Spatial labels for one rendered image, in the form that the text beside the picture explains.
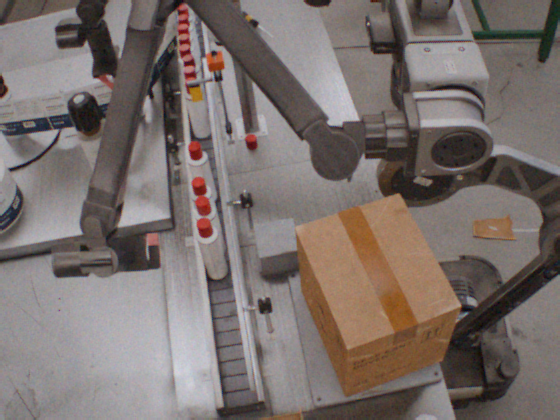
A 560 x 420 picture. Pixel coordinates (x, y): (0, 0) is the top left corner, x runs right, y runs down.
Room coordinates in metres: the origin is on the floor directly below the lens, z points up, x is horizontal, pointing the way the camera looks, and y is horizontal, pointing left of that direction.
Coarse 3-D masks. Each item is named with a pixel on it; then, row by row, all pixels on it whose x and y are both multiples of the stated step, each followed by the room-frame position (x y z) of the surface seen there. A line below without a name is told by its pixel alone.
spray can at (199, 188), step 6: (192, 180) 0.97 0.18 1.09; (198, 180) 0.97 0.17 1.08; (204, 180) 0.97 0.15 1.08; (192, 186) 0.96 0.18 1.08; (198, 186) 0.95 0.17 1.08; (204, 186) 0.96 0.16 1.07; (192, 192) 0.97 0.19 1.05; (198, 192) 0.95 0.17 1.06; (204, 192) 0.95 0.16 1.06; (210, 192) 0.96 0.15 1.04; (192, 198) 0.95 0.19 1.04; (210, 198) 0.95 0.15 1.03
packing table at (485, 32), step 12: (552, 0) 2.44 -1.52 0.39; (480, 12) 2.64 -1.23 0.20; (552, 12) 2.41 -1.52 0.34; (480, 24) 2.57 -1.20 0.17; (552, 24) 2.41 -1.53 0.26; (480, 36) 2.45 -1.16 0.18; (492, 36) 2.45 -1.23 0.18; (504, 36) 2.44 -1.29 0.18; (516, 36) 2.43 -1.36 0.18; (528, 36) 2.43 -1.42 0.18; (540, 36) 2.42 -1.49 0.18; (552, 36) 2.40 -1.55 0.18; (540, 48) 2.43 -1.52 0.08; (540, 60) 2.42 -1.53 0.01
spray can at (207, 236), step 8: (200, 224) 0.84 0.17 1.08; (208, 224) 0.84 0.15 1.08; (200, 232) 0.83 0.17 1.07; (208, 232) 0.83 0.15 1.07; (216, 232) 0.85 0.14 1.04; (200, 240) 0.83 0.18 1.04; (208, 240) 0.83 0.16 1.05; (216, 240) 0.83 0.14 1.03; (200, 248) 0.83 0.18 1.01; (208, 248) 0.82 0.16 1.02; (216, 248) 0.83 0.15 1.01; (208, 256) 0.82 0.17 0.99; (216, 256) 0.82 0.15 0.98; (224, 256) 0.84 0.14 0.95; (208, 264) 0.82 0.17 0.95; (216, 264) 0.82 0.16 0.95; (224, 264) 0.83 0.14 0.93; (208, 272) 0.83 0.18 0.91; (216, 272) 0.82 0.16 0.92; (224, 272) 0.83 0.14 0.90
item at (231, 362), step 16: (208, 112) 1.41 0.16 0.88; (192, 128) 1.35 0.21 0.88; (208, 144) 1.27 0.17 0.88; (208, 160) 1.21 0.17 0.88; (224, 224) 0.99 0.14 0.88; (224, 240) 0.94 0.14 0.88; (208, 288) 0.80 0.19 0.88; (224, 288) 0.80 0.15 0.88; (224, 304) 0.75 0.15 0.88; (224, 320) 0.71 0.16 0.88; (224, 336) 0.67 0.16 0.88; (240, 336) 0.66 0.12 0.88; (224, 352) 0.63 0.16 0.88; (240, 352) 0.62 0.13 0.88; (224, 368) 0.59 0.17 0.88; (240, 368) 0.58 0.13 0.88; (224, 384) 0.55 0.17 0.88; (240, 384) 0.54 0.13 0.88; (224, 400) 0.51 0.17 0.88; (240, 400) 0.50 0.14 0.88; (256, 400) 0.50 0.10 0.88
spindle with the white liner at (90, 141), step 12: (72, 96) 1.24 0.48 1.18; (84, 96) 1.23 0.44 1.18; (72, 108) 1.20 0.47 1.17; (84, 108) 1.19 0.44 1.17; (96, 108) 1.22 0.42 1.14; (72, 120) 1.19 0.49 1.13; (84, 120) 1.18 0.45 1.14; (96, 120) 1.20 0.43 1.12; (84, 132) 1.20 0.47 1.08; (96, 132) 1.20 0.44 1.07; (84, 144) 1.19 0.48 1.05; (96, 144) 1.18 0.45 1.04; (96, 156) 1.18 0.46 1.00
